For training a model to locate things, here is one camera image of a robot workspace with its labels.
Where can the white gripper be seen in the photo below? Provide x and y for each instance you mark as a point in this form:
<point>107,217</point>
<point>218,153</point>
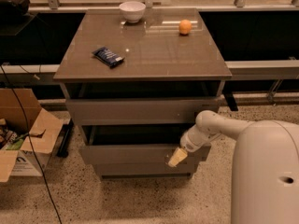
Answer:
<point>189,143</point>

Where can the grey drawer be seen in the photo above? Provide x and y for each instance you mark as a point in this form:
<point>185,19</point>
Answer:
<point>147,169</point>
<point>132,144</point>
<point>138,111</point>

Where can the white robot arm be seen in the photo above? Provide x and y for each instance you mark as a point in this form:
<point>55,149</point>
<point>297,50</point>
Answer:
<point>265,167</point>

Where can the grey bottom drawer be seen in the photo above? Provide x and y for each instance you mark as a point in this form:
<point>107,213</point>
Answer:
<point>147,169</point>

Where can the grey top drawer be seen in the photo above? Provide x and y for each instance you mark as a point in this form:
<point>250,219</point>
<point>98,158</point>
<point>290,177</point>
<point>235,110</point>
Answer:
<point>138,111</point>

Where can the grey drawer cabinet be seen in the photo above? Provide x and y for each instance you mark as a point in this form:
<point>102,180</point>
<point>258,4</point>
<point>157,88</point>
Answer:
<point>159,62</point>

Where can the black table leg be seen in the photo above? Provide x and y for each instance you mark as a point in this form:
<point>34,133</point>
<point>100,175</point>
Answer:
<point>229,98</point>

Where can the blue snack packet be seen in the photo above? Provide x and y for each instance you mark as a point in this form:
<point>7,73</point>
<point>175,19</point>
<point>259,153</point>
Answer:
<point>108,57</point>

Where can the orange fruit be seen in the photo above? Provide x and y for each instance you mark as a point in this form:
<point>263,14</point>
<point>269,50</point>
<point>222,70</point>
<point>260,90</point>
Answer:
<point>185,27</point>

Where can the white bowl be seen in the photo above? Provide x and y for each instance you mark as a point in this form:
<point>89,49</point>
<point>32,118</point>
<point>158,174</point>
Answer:
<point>132,11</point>

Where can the cardboard box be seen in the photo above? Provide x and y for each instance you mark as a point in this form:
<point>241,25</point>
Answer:
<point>24,115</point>

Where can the dark object on shelf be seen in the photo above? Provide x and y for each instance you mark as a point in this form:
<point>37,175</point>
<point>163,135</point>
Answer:
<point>12,9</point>

